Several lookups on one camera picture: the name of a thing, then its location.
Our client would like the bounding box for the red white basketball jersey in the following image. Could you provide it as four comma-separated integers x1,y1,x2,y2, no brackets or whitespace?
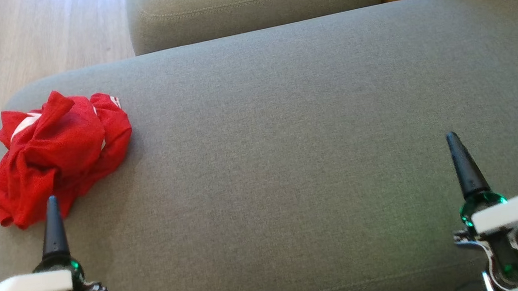
0,90,142,232

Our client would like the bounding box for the grey sofa back cushion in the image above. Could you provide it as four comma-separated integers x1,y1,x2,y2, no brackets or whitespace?
126,0,387,57

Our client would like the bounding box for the grey fabric sofa seat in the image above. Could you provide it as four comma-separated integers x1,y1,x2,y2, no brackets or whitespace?
0,0,518,291

